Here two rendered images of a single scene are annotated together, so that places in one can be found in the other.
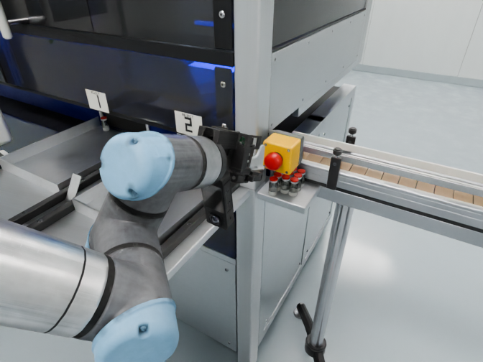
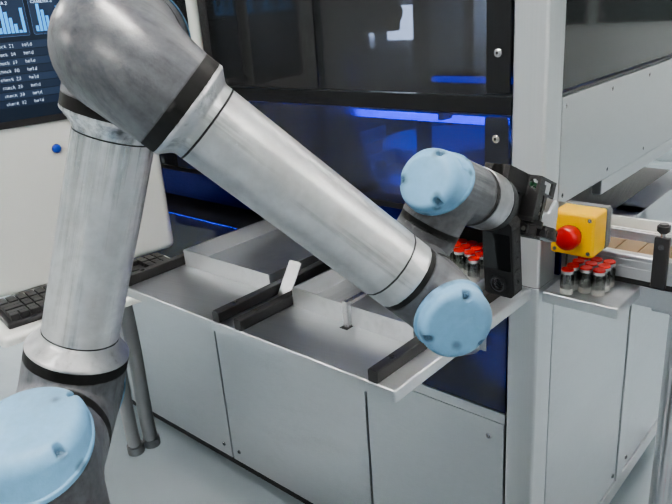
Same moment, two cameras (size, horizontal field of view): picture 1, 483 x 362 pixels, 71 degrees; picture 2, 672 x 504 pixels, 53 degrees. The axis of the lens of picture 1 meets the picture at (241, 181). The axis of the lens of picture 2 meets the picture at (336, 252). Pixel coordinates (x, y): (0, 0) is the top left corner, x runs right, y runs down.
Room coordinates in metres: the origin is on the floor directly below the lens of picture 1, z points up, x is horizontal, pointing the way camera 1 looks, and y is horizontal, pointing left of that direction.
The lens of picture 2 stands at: (-0.42, 0.07, 1.38)
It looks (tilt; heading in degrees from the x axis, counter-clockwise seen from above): 20 degrees down; 12
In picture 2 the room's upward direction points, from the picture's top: 4 degrees counter-clockwise
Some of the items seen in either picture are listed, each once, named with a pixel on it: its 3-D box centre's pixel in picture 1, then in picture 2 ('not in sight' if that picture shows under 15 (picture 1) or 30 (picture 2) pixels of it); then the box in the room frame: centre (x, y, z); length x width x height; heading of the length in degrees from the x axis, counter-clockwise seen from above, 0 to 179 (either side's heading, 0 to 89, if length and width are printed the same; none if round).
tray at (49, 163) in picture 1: (82, 149); (285, 243); (0.89, 0.47, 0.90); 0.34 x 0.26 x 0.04; 150
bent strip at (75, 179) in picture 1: (54, 199); (269, 289); (0.63, 0.43, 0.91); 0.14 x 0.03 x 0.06; 150
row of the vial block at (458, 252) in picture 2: not in sight; (444, 257); (0.79, 0.13, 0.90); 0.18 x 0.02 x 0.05; 59
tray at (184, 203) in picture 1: (165, 185); (410, 280); (0.70, 0.19, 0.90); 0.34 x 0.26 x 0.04; 149
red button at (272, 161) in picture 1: (274, 160); (568, 236); (0.66, -0.07, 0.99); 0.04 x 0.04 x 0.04; 60
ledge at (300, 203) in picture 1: (291, 189); (594, 290); (0.72, -0.13, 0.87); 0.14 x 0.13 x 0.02; 150
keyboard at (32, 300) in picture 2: not in sight; (92, 285); (0.84, 0.92, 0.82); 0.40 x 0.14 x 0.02; 141
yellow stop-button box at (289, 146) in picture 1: (282, 152); (580, 228); (0.70, -0.10, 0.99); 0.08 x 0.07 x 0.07; 150
